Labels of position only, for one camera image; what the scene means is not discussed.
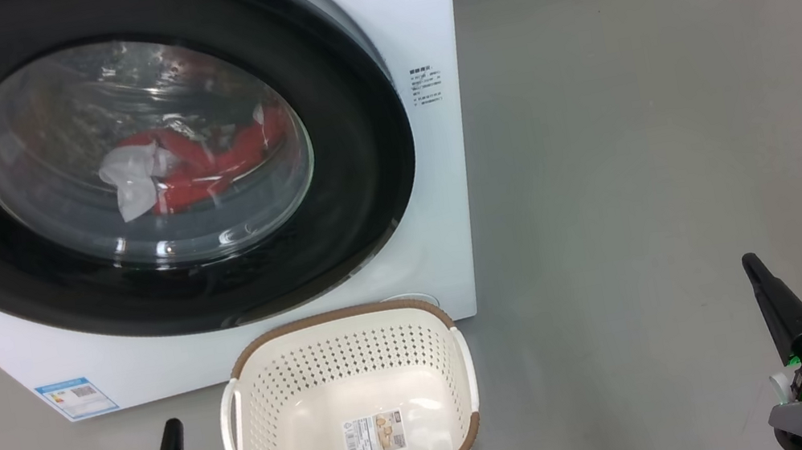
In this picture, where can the printed information label sticker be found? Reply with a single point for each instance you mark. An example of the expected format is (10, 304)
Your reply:
(375, 434)

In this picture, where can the white front-load washing machine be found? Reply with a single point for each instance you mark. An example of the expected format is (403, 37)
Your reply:
(414, 11)

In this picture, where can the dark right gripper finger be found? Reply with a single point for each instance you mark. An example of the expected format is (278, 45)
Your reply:
(787, 319)

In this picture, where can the red and white garment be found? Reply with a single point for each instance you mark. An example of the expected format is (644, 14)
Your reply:
(199, 185)

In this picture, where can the blue energy label sticker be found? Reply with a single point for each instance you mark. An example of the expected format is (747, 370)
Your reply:
(76, 399)

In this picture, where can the cream perforated basket brown rim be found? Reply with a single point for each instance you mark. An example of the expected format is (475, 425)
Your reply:
(301, 405)

